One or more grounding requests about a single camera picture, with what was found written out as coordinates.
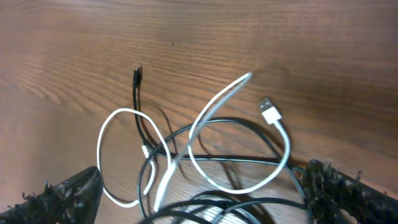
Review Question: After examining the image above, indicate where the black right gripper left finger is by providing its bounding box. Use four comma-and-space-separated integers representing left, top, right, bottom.
1, 166, 103, 224

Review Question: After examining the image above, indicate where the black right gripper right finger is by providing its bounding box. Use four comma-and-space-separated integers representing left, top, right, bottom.
302, 160, 397, 223

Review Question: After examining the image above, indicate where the long black cable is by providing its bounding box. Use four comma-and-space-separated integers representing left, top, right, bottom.
132, 66, 313, 224

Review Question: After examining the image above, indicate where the short black cable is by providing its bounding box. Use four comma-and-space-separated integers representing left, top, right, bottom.
138, 189, 308, 224

